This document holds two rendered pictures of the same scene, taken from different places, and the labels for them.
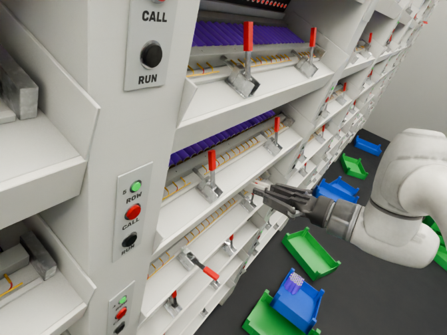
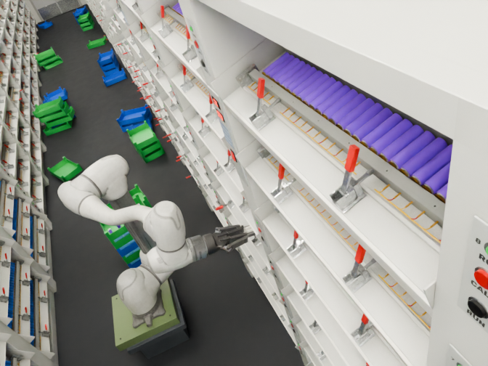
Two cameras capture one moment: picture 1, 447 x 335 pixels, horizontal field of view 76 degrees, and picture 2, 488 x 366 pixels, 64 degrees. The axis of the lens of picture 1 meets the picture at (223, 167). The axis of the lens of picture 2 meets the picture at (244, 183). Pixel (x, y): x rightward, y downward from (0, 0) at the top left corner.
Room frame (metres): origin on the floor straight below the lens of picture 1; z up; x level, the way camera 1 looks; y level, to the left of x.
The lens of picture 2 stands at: (1.50, -0.73, 1.97)
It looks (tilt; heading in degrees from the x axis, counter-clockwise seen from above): 40 degrees down; 142
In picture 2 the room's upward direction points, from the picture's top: 19 degrees counter-clockwise
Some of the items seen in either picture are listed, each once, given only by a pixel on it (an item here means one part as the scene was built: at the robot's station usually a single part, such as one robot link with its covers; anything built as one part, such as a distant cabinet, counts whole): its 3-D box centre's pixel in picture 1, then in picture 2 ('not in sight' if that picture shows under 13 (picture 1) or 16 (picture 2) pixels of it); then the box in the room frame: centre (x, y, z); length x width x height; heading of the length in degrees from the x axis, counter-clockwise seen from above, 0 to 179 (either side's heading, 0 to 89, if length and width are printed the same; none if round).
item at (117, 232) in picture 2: not in sight; (124, 216); (-0.57, -0.16, 0.36); 0.30 x 0.20 x 0.08; 73
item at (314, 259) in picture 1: (310, 252); not in sight; (1.29, -0.67, 0.04); 0.30 x 0.20 x 0.08; 40
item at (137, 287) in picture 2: not in sight; (136, 287); (0.01, -0.47, 0.41); 0.18 x 0.16 x 0.22; 95
